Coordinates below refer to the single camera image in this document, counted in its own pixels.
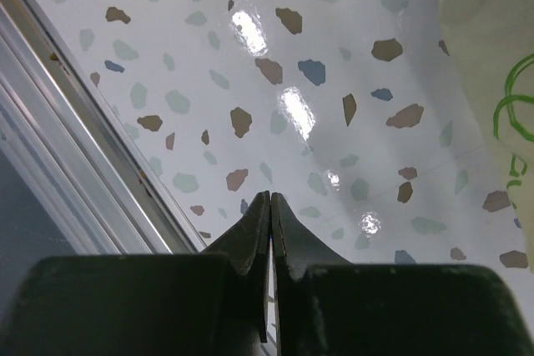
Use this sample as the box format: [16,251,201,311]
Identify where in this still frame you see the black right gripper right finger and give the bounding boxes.
[270,193,533,355]

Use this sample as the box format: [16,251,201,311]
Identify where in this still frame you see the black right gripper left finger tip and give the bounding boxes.
[1,192,270,355]

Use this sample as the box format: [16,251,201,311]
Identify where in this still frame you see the green knotted plastic bag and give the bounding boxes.
[439,0,533,260]

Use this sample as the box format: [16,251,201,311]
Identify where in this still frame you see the aluminium rail frame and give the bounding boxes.
[0,0,208,356]

